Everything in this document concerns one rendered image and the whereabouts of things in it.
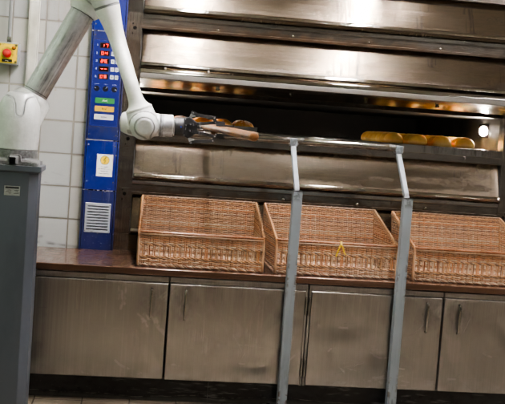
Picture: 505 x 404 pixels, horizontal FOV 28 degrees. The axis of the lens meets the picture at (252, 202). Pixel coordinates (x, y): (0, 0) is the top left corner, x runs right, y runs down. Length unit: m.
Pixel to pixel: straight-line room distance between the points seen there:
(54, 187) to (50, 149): 0.18
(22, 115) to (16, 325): 0.79
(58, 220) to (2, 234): 0.99
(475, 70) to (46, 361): 2.46
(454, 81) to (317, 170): 0.80
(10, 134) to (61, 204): 1.03
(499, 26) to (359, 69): 0.73
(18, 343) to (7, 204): 0.53
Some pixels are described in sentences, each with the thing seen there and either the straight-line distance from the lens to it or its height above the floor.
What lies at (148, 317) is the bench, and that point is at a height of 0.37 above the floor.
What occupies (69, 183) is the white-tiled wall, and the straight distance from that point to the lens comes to 4.81.
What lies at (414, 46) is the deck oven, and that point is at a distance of 4.98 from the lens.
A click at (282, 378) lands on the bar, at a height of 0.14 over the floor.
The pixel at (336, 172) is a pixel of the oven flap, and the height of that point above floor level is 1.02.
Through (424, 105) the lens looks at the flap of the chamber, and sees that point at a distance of 4.95.
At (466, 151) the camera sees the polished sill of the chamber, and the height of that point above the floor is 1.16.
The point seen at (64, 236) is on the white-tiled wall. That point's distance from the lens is 4.83.
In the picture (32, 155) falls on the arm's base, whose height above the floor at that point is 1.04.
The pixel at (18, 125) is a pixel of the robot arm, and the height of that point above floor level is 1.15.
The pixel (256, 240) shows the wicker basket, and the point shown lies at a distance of 4.34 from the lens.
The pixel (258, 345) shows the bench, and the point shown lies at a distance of 4.38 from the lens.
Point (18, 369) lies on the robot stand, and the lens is 3.95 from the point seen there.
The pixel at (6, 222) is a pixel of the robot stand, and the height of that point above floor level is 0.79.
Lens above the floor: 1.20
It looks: 4 degrees down
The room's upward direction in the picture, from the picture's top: 4 degrees clockwise
